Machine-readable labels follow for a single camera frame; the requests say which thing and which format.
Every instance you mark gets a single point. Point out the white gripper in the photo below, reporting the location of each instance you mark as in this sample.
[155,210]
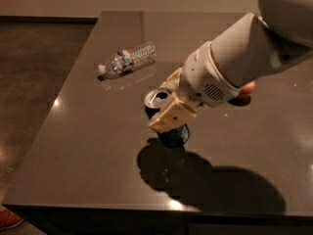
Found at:
[202,78]

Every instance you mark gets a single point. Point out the blue pepsi soda can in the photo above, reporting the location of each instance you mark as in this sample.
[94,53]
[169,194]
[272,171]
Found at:
[168,117]

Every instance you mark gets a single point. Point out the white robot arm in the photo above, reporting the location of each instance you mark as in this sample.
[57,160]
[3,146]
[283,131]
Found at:
[279,37]

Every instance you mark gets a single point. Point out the clear plastic water bottle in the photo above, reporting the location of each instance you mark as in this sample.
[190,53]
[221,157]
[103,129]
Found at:
[126,61]

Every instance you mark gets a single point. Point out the red apple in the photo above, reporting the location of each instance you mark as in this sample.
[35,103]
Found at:
[246,90]

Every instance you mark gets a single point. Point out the red shoe on floor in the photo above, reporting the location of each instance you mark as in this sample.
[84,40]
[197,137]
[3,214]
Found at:
[9,220]

